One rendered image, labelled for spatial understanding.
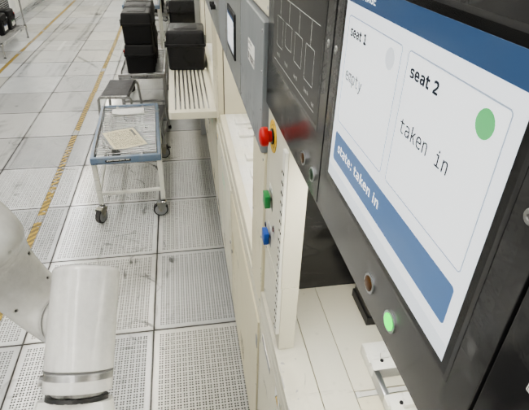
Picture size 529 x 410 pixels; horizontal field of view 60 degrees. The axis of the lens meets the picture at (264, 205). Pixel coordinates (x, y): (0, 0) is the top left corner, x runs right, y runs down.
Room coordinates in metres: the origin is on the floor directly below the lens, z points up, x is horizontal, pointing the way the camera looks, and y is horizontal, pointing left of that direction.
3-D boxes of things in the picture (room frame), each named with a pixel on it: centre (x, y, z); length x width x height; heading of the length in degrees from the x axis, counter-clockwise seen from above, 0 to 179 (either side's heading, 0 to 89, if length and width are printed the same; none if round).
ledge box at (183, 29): (3.26, 0.58, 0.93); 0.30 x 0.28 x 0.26; 8
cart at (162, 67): (4.56, 1.23, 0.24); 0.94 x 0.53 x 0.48; 10
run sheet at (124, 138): (2.72, 0.93, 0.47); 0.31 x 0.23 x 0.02; 32
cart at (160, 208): (2.90, 0.94, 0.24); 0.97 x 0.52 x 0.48; 13
